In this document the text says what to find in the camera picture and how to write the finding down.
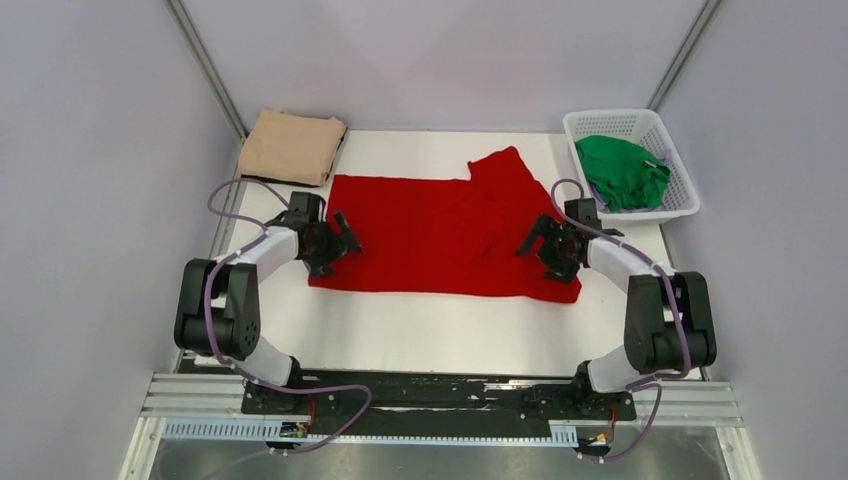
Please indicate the white plastic basket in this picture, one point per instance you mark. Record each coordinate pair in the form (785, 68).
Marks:
(645, 128)

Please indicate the right corner metal post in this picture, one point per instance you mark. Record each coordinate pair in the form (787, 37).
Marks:
(700, 25)

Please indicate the corner metal post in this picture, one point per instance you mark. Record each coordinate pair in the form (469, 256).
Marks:
(700, 25)
(193, 39)

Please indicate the black mounting plate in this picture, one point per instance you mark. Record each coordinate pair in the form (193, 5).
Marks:
(414, 404)

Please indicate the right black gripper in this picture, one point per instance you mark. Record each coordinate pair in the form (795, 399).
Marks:
(543, 227)

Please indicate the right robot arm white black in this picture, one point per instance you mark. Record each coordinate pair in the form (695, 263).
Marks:
(668, 323)

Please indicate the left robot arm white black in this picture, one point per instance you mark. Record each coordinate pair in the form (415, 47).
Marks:
(219, 314)

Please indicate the green t shirt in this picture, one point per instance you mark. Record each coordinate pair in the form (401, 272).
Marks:
(599, 143)

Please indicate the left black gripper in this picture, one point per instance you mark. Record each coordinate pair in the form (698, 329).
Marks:
(320, 266)

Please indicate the lavender t shirt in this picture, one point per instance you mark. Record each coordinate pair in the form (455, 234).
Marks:
(628, 181)

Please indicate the folded beige t shirt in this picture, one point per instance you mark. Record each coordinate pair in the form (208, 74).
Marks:
(291, 149)

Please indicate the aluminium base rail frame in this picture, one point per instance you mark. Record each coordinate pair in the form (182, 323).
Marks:
(207, 406)

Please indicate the left corner metal post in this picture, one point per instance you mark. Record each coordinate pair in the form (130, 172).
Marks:
(193, 39)

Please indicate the red t shirt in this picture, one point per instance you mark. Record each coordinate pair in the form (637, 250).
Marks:
(456, 236)

